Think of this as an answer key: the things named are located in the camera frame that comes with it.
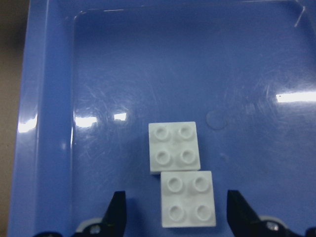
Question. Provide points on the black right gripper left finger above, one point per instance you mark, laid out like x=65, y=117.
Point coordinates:
x=112, y=224

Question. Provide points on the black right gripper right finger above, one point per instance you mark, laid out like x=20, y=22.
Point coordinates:
x=245, y=222

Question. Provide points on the white block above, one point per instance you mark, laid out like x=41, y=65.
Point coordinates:
x=187, y=199
x=173, y=146

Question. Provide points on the blue plastic tray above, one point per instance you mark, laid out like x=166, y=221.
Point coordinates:
x=97, y=72

